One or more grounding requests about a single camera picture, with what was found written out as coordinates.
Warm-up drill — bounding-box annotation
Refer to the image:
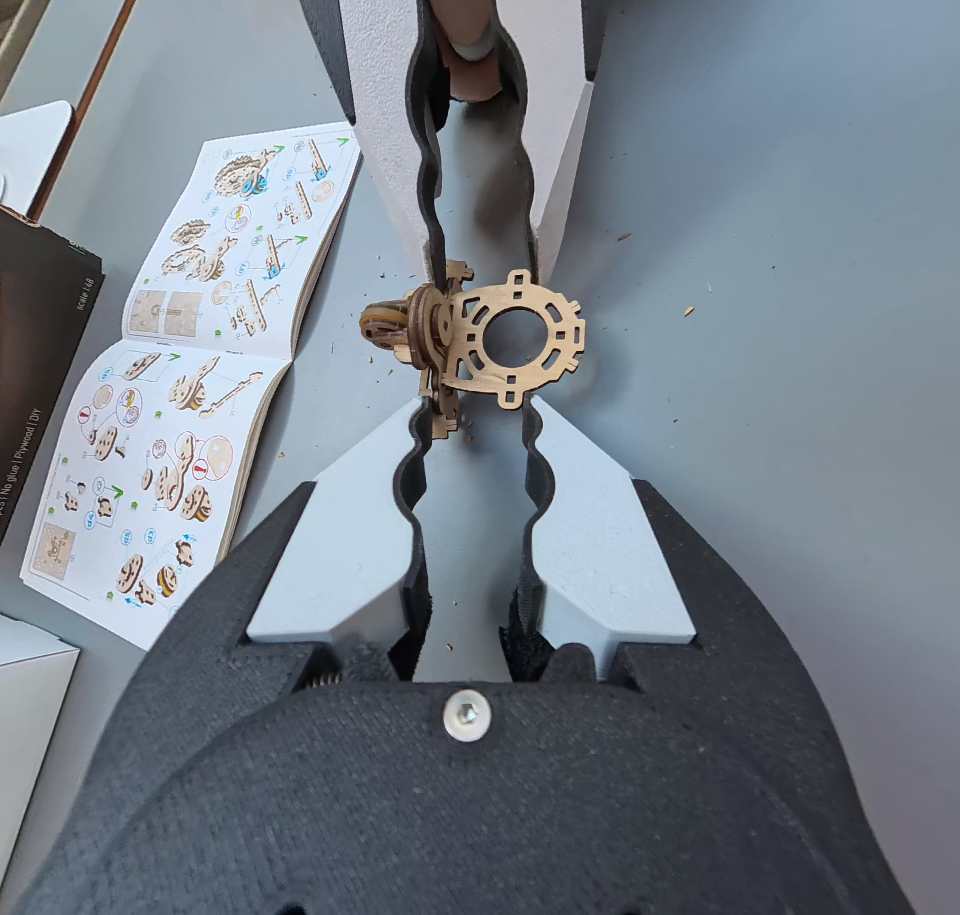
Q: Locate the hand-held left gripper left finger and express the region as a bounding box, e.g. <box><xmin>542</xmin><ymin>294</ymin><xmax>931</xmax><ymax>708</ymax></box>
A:
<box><xmin>246</xmin><ymin>397</ymin><xmax>434</xmax><ymax>661</ymax></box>

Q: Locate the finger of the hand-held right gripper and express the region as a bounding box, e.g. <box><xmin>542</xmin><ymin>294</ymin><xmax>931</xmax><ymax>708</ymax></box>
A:
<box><xmin>492</xmin><ymin>0</ymin><xmax>597</xmax><ymax>284</ymax></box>
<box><xmin>333</xmin><ymin>0</ymin><xmax>453</xmax><ymax>288</ymax></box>

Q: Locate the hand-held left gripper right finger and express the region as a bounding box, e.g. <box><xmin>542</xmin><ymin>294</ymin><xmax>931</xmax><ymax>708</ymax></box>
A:
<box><xmin>516</xmin><ymin>394</ymin><xmax>696</xmax><ymax>681</ymax></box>

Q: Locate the white rounded panel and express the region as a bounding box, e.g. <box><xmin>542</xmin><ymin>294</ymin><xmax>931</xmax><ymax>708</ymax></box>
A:
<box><xmin>0</xmin><ymin>100</ymin><xmax>73</xmax><ymax>213</ymax></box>

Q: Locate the black cardboard box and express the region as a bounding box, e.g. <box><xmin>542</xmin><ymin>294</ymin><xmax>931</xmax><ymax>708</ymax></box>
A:
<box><xmin>0</xmin><ymin>204</ymin><xmax>105</xmax><ymax>550</ymax></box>

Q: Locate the wooden plywood model assembly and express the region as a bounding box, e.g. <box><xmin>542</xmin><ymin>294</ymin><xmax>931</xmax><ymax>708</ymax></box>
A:
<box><xmin>358</xmin><ymin>258</ymin><xmax>587</xmax><ymax>445</ymax></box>

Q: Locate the white cardboard box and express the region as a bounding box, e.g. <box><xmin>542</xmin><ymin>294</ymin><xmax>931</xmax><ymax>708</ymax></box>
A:
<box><xmin>0</xmin><ymin>613</ymin><xmax>82</xmax><ymax>886</ymax></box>

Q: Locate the open instruction booklet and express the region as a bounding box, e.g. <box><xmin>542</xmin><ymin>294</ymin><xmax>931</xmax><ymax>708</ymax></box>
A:
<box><xmin>18</xmin><ymin>129</ymin><xmax>363</xmax><ymax>651</ymax></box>

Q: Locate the person's right hand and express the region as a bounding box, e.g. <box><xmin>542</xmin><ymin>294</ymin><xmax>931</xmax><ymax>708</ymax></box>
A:
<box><xmin>418</xmin><ymin>0</ymin><xmax>520</xmax><ymax>103</ymax></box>

